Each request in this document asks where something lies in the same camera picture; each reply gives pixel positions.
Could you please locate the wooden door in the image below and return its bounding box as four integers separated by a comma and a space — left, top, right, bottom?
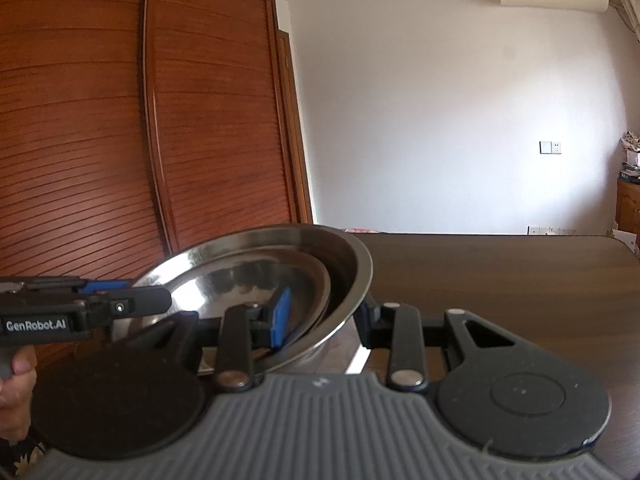
276, 30, 314, 224

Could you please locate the large steel bowl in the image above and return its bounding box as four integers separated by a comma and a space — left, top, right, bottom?
111, 224, 374, 376

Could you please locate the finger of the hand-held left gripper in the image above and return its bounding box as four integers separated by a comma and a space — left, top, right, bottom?
80, 280, 130, 297
85, 286, 172, 329

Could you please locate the stack of boxes and papers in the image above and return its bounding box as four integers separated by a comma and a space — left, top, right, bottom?
619, 131, 640, 181

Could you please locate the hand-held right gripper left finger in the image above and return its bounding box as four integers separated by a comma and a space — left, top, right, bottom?
165, 287, 293, 393

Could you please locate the person's left hand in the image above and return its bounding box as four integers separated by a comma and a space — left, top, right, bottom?
0, 345, 38, 443

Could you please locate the person's floral clothing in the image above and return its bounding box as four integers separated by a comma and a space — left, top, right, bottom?
0, 435, 51, 480

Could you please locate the medium steel bowl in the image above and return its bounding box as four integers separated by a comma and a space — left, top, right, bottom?
140, 245, 332, 356

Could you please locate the wooden slatted wardrobe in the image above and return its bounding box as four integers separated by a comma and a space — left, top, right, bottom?
0, 0, 301, 286

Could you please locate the white paper box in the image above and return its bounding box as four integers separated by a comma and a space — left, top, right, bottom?
611, 229, 640, 256

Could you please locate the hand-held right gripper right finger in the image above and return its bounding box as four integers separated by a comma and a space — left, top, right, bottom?
352, 294, 516, 391

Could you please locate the wooden low cabinet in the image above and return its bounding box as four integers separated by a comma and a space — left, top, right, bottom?
614, 179, 640, 241

